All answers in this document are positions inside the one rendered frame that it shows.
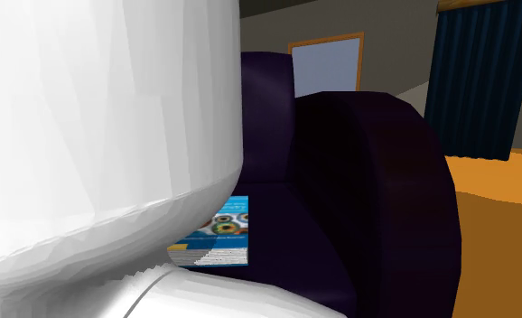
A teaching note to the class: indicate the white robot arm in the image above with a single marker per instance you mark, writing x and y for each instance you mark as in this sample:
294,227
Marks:
89,132

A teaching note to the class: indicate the blue book with coloured circles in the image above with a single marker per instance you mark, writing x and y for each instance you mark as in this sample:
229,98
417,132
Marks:
228,244

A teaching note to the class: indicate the wooden framed door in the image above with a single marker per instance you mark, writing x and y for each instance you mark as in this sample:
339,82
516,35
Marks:
327,66

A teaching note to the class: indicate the dark purple sofa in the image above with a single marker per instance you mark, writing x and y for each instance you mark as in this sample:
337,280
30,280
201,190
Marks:
375,198

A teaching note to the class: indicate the dark blue curtain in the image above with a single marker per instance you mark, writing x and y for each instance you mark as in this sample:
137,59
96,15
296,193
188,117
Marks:
476,79

